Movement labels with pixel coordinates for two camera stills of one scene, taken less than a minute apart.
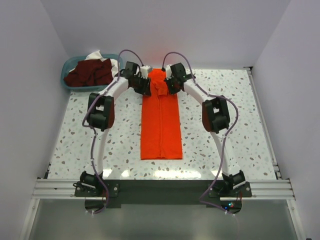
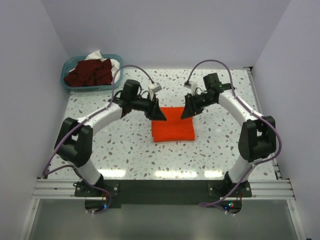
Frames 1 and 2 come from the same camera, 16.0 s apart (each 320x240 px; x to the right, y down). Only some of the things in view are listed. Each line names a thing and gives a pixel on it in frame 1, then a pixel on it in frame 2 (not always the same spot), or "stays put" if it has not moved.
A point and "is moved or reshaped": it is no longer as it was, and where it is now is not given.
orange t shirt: (161, 134) is moved or reshaped
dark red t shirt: (89, 73) stays put
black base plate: (163, 192) stays put
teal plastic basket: (69, 64) stays put
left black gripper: (145, 89) -> (157, 115)
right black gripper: (171, 91) -> (188, 111)
